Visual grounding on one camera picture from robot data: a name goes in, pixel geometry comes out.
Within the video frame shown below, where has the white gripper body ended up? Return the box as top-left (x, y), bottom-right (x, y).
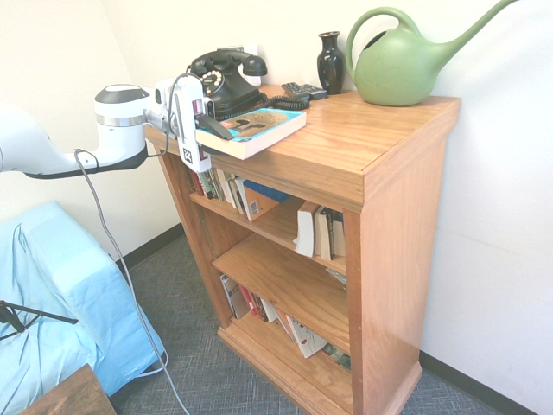
top-left (170, 73), bottom-right (213, 175)

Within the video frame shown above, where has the teal paperback book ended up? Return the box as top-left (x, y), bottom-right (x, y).
top-left (194, 107), bottom-right (308, 161)

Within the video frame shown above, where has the dark green spine book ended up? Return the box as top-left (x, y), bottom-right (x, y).
top-left (200, 168), bottom-right (222, 201)

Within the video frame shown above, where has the red white spine book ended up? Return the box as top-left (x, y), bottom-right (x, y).
top-left (187, 167), bottom-right (207, 195)

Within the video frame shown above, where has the cream paperback book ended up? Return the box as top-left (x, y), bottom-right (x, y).
top-left (214, 168), bottom-right (235, 204)
top-left (227, 174), bottom-right (251, 217)

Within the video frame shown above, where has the black rotary telephone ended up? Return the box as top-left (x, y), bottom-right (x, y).
top-left (186, 49), bottom-right (312, 122)

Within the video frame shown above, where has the orange red paperback book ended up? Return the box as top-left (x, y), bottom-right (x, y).
top-left (243, 178), bottom-right (291, 222)

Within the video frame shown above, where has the thick white paged book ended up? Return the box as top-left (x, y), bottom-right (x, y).
top-left (294, 201), bottom-right (321, 259)

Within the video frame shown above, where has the black ceramic vase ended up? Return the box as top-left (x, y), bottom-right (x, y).
top-left (317, 30), bottom-right (346, 96)

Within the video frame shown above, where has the tan paperback book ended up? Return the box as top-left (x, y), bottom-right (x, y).
top-left (314, 206), bottom-right (334, 262)

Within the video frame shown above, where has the white and brown book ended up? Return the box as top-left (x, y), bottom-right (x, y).
top-left (219, 273), bottom-right (251, 321)

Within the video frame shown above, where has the thin white book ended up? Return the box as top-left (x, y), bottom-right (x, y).
top-left (260, 297), bottom-right (280, 324)

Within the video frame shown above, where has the thin orange book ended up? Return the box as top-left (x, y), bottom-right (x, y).
top-left (275, 307), bottom-right (296, 342)

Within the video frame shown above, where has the green plastic watering can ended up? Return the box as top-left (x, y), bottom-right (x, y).
top-left (344, 0), bottom-right (522, 108)

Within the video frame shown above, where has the light blue cloth cover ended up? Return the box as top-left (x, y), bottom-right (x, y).
top-left (0, 201), bottom-right (168, 415)

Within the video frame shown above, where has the white book red print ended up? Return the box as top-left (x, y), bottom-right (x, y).
top-left (284, 314), bottom-right (328, 360)

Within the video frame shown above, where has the wooden bookshelf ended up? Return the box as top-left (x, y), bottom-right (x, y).
top-left (144, 84), bottom-right (462, 415)

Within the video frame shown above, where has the dark green camouflage book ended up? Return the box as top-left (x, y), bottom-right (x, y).
top-left (321, 342), bottom-right (352, 373)

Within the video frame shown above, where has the black tripod stand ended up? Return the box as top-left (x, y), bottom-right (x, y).
top-left (0, 300), bottom-right (79, 342)

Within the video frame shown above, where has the dark wooden table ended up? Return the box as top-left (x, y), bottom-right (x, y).
top-left (19, 362), bottom-right (118, 415)

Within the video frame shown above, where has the white floor cord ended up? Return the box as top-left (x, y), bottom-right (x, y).
top-left (137, 350), bottom-right (169, 378)

